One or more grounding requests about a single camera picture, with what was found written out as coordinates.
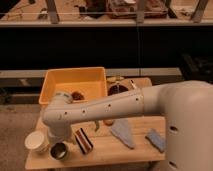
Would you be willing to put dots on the green chili pepper toy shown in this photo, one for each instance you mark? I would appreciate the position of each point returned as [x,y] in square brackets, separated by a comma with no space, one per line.
[97,125]

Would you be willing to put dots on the small metal cup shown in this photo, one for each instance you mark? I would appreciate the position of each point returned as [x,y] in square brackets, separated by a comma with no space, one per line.
[59,151]

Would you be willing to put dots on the yellow plastic tray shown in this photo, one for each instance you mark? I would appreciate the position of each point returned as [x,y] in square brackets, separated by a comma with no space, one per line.
[90,82]

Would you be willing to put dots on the brown object in tray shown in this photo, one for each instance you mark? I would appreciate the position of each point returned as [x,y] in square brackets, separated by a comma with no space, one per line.
[77,96]

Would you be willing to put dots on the large blue grey cloth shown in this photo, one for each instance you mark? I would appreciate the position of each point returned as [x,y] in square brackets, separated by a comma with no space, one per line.
[122,130]

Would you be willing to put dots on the wooden table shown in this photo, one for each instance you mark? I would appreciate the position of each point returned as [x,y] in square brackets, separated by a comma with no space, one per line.
[107,150]

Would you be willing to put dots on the yellow toy food pieces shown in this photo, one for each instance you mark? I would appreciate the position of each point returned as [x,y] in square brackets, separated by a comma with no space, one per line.
[114,79]

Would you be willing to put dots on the orange toy fruit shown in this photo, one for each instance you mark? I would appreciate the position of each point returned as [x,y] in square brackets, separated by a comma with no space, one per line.
[108,122]

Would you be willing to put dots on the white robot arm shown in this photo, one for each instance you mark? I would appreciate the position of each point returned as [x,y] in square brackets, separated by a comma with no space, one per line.
[187,107]

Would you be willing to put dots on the dark red bowl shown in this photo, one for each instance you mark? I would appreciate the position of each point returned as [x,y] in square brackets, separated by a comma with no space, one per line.
[115,89]

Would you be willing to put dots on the white paper cup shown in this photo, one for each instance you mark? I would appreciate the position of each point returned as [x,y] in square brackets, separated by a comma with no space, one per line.
[36,142]

